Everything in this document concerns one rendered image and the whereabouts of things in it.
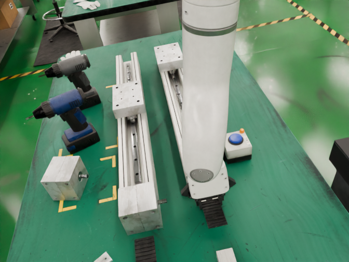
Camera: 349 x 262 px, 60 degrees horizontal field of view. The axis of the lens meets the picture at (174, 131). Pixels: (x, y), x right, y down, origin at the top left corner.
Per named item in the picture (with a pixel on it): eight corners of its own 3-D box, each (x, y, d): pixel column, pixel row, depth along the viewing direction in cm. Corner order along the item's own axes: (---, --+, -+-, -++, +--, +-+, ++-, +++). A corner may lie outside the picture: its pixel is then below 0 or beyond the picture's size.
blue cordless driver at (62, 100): (104, 140, 113) (84, 92, 98) (52, 165, 107) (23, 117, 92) (97, 129, 118) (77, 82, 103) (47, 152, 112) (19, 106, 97)
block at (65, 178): (87, 200, 93) (76, 181, 87) (53, 200, 95) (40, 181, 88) (96, 174, 100) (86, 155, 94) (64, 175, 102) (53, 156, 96)
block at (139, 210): (172, 225, 83) (166, 206, 76) (127, 235, 82) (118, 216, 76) (167, 198, 89) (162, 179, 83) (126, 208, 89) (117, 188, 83)
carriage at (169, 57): (186, 73, 128) (184, 59, 124) (160, 78, 128) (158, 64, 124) (179, 55, 140) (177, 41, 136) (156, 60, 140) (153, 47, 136)
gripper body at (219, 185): (187, 176, 70) (192, 204, 77) (230, 167, 70) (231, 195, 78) (182, 153, 75) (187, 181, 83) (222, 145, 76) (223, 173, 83)
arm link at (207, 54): (242, 53, 40) (223, 189, 61) (236, 8, 52) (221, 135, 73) (176, 52, 41) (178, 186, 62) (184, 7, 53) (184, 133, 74)
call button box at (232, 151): (251, 159, 96) (252, 145, 92) (222, 165, 96) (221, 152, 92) (243, 142, 102) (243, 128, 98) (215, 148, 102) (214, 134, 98)
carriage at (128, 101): (147, 118, 109) (143, 103, 105) (117, 125, 109) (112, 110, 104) (144, 93, 121) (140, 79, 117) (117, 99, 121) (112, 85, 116)
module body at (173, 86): (222, 187, 90) (220, 168, 84) (189, 194, 90) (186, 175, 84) (177, 59, 149) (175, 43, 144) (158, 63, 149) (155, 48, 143)
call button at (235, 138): (243, 144, 94) (244, 140, 93) (231, 147, 94) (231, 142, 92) (239, 135, 97) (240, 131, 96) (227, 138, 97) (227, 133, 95)
